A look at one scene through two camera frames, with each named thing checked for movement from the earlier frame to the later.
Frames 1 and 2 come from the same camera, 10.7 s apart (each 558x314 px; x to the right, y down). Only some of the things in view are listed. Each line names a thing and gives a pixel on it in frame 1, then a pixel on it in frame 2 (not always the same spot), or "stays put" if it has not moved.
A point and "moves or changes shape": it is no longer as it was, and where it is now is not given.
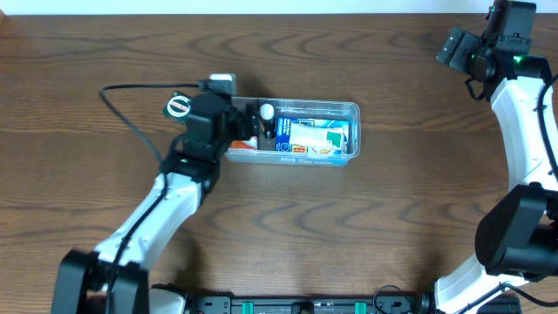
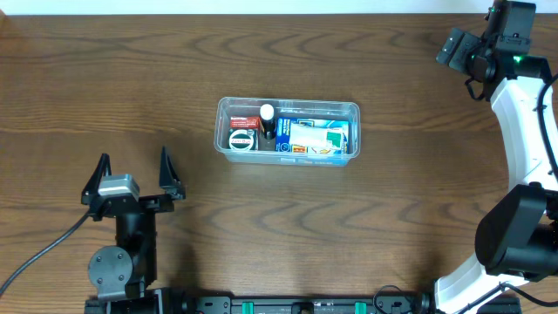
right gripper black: [459, 50] stays put
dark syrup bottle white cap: [267, 112] stays put
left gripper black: [241, 123] -> [146, 202]
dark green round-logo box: [177, 106] moves or changes shape
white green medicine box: [301, 133] stays put
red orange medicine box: [239, 144] moves or changes shape
